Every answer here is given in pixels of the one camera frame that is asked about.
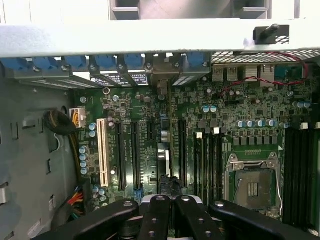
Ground CPU socket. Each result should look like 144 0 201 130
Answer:
224 152 284 216

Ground red twisted wire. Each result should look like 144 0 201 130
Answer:
216 51 311 98

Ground black sleeved cable bundle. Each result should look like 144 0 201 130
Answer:
44 109 82 181

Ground white expansion slot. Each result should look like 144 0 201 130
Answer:
96 118 112 187

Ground green motherboard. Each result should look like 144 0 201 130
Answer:
74 63 320 226

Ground black expansion slot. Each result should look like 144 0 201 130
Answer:
178 119 189 189

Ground grey parts rack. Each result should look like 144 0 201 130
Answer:
108 0 273 20

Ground open black PC case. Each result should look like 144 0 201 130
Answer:
0 17 320 240

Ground coloured power wires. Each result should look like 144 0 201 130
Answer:
65 186 87 220

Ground white power connector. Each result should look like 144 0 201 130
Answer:
69 106 88 129

